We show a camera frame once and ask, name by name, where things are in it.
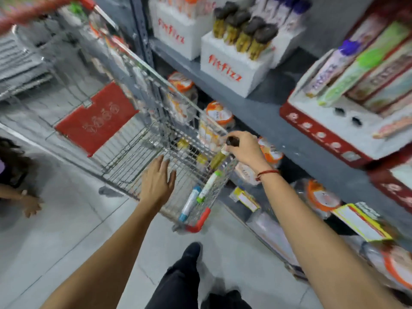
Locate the person's right hand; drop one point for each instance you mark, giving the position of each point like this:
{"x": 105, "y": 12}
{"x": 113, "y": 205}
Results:
{"x": 249, "y": 152}

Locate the person's left hand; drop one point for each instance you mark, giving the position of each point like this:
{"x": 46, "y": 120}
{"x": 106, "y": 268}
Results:
{"x": 156, "y": 186}

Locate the person's left thumb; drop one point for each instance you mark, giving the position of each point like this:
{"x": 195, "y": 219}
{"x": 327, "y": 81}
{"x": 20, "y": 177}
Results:
{"x": 172, "y": 182}

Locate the person's right thumb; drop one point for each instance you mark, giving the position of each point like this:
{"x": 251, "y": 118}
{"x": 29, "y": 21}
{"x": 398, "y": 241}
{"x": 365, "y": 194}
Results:
{"x": 231, "y": 151}

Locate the yellow bottle with dark cap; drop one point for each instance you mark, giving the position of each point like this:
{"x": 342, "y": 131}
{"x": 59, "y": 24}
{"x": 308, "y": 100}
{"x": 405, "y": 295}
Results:
{"x": 231, "y": 7}
{"x": 219, "y": 25}
{"x": 247, "y": 36}
{"x": 233, "y": 30}
{"x": 219, "y": 159}
{"x": 260, "y": 43}

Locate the person's right forearm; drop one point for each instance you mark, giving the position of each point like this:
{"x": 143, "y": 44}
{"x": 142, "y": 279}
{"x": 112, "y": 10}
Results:
{"x": 318, "y": 244}

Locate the person's left forearm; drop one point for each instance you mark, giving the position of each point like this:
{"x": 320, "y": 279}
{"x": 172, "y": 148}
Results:
{"x": 106, "y": 263}

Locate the white tube with blue cap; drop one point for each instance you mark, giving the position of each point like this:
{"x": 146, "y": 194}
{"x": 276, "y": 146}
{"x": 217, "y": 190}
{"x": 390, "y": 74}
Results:
{"x": 190, "y": 204}

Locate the small yellow bottle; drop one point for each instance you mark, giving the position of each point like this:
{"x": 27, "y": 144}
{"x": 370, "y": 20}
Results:
{"x": 201, "y": 160}
{"x": 182, "y": 144}

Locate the white tube with green cap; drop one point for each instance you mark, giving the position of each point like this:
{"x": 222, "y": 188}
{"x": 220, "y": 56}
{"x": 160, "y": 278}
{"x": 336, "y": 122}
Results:
{"x": 208, "y": 186}

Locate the grey metal shelf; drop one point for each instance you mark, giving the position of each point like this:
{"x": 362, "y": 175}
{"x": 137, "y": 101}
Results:
{"x": 273, "y": 125}

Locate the small yellow price tag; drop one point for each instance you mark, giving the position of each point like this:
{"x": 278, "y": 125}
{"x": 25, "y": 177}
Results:
{"x": 245, "y": 198}

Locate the black shoe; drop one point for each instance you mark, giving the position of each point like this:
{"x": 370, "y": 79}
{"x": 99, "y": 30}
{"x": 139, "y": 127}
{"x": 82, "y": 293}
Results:
{"x": 192, "y": 254}

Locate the white foam box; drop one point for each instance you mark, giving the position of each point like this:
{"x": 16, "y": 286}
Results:
{"x": 231, "y": 70}
{"x": 180, "y": 35}
{"x": 285, "y": 44}

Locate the clear plastic packet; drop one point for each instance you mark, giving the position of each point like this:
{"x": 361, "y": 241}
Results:
{"x": 273, "y": 234}

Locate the red cart seat flap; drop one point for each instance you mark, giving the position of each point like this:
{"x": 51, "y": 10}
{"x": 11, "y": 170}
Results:
{"x": 96, "y": 119}

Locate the black trouser leg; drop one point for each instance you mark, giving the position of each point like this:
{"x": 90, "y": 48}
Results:
{"x": 225, "y": 300}
{"x": 177, "y": 289}

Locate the red and white display tray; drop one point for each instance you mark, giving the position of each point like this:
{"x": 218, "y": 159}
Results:
{"x": 391, "y": 180}
{"x": 338, "y": 131}

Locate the white tube with purple cap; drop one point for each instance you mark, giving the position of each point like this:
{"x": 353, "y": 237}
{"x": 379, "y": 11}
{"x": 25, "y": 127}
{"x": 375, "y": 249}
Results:
{"x": 331, "y": 69}

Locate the large yellow price tag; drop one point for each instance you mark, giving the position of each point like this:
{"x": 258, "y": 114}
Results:
{"x": 360, "y": 222}

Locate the white bottle with purple cap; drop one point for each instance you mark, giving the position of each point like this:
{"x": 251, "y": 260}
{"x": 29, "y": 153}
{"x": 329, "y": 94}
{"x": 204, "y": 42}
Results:
{"x": 259, "y": 4}
{"x": 278, "y": 9}
{"x": 296, "y": 14}

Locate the row of orange capped bottles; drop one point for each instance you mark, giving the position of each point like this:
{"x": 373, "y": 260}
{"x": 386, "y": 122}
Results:
{"x": 188, "y": 4}

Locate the light green tube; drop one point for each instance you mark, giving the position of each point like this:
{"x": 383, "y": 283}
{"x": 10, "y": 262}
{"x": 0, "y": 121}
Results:
{"x": 363, "y": 64}

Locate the pink tube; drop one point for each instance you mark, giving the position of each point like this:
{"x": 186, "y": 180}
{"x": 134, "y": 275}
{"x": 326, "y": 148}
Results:
{"x": 394, "y": 127}

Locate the pale green carton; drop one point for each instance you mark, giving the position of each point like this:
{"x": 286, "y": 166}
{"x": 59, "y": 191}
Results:
{"x": 391, "y": 93}

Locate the red brown carton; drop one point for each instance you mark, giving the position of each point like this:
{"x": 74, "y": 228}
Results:
{"x": 383, "y": 72}

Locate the grey metal rack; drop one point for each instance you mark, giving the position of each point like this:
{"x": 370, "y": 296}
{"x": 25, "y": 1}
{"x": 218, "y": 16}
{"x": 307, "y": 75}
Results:
{"x": 19, "y": 67}

